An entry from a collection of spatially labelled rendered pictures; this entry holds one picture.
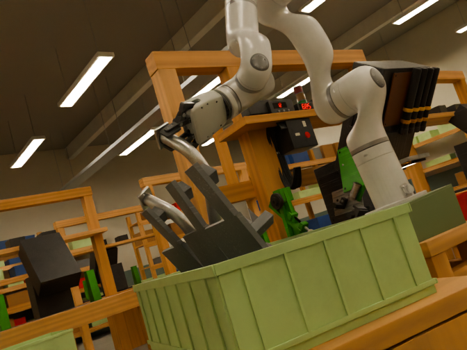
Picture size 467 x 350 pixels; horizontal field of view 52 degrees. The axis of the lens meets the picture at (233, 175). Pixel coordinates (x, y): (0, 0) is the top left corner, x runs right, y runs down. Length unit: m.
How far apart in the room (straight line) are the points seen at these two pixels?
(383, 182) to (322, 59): 0.41
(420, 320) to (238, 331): 0.31
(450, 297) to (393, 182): 0.60
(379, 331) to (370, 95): 0.80
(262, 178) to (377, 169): 0.97
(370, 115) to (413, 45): 10.84
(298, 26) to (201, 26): 6.23
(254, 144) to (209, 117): 1.24
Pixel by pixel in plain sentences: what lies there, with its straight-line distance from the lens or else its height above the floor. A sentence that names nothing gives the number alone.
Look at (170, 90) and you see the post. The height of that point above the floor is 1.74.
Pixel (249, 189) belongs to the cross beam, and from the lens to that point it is 2.37.
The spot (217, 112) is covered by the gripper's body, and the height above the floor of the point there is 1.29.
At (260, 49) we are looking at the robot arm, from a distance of 1.17.
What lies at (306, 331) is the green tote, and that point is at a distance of 0.80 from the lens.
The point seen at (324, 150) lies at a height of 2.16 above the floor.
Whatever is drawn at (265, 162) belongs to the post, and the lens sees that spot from 2.36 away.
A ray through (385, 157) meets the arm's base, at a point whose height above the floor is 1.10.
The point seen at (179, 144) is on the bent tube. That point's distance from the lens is 1.06.
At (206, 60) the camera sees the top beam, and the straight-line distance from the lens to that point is 2.42.
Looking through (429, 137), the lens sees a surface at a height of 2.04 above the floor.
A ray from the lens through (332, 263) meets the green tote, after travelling 0.83.
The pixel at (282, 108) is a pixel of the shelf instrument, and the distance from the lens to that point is 2.44.
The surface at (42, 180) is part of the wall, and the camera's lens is 12.34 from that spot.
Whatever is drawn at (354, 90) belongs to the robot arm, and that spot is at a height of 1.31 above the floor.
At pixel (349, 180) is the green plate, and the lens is 2.25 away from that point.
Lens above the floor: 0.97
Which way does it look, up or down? 8 degrees up
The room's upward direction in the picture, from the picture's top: 17 degrees counter-clockwise
